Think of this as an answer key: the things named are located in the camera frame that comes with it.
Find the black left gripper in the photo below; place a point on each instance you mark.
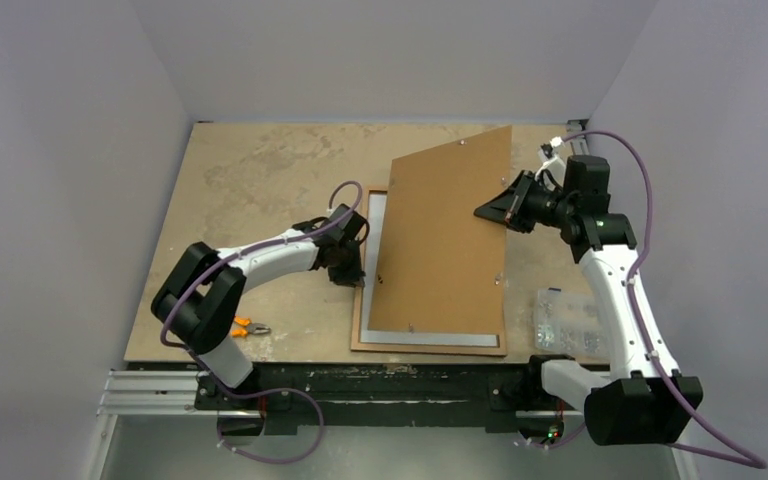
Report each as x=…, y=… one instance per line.
x=351, y=277

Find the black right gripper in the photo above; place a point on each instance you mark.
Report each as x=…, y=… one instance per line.
x=522, y=202

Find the blue wooden picture frame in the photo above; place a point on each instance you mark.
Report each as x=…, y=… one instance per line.
x=357, y=346

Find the colourful printed photo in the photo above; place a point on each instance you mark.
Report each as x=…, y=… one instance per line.
x=377, y=200

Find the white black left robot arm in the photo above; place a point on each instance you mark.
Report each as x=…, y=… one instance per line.
x=198, y=301

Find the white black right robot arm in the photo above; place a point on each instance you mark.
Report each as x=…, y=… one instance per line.
x=646, y=399

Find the clear plastic parts box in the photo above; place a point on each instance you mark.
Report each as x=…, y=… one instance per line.
x=568, y=323

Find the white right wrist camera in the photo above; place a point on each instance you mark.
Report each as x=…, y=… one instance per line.
x=553, y=166

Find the aluminium side rail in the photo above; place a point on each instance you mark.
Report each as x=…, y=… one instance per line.
x=575, y=127

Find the orange handled pliers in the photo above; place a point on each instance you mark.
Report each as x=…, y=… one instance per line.
x=244, y=327

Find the aluminium front rail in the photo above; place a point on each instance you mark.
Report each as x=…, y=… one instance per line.
x=146, y=392

